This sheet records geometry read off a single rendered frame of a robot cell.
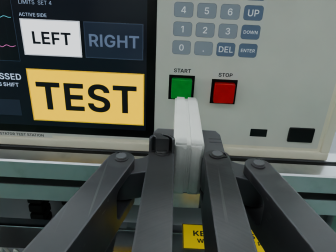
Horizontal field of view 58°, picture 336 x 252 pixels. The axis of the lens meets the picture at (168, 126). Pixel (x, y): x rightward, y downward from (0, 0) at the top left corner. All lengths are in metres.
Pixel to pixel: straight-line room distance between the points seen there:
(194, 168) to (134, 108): 0.14
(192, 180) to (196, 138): 0.02
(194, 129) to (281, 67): 0.14
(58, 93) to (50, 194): 0.10
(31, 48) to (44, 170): 0.11
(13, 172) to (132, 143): 0.11
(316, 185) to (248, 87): 0.11
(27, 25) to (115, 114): 0.10
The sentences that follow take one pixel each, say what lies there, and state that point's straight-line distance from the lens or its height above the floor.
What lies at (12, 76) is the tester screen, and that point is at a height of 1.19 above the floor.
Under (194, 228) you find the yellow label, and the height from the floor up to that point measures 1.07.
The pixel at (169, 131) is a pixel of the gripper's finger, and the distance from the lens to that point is 0.18.
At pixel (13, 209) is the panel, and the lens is 0.57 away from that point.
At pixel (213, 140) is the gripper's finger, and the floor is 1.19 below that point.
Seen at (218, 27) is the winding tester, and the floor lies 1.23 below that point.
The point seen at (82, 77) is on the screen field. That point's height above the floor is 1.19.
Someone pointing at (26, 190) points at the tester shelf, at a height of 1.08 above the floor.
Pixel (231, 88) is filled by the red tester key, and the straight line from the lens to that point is 0.27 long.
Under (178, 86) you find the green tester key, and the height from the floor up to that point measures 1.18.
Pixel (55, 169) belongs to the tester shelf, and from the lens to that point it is 0.30.
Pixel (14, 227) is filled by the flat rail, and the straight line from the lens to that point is 0.35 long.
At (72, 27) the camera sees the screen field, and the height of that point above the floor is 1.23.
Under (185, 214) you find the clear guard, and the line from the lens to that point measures 0.30.
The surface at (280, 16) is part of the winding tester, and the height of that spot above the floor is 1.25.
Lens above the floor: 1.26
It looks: 25 degrees down
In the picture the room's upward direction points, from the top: 3 degrees clockwise
